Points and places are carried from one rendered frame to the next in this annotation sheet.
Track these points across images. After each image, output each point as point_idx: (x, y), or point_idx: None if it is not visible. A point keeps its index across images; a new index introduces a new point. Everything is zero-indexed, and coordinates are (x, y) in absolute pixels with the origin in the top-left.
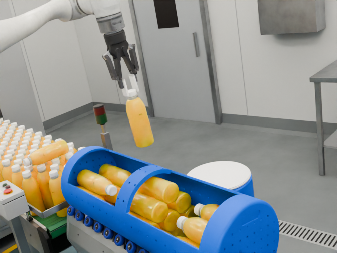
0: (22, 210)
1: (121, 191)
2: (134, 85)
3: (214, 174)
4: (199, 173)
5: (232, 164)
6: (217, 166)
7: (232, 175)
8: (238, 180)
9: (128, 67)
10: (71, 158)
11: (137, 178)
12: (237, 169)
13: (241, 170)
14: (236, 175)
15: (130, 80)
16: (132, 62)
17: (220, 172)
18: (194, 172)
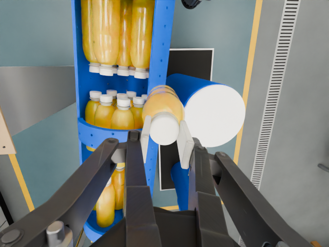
0: None
1: (82, 127)
2: (179, 141)
3: (213, 115)
4: (212, 99)
5: (237, 118)
6: (231, 107)
7: (216, 132)
8: (210, 141)
9: (193, 169)
10: None
11: (98, 143)
12: (229, 128)
13: (229, 133)
14: (218, 135)
15: (184, 135)
16: (225, 177)
17: (219, 118)
18: (211, 93)
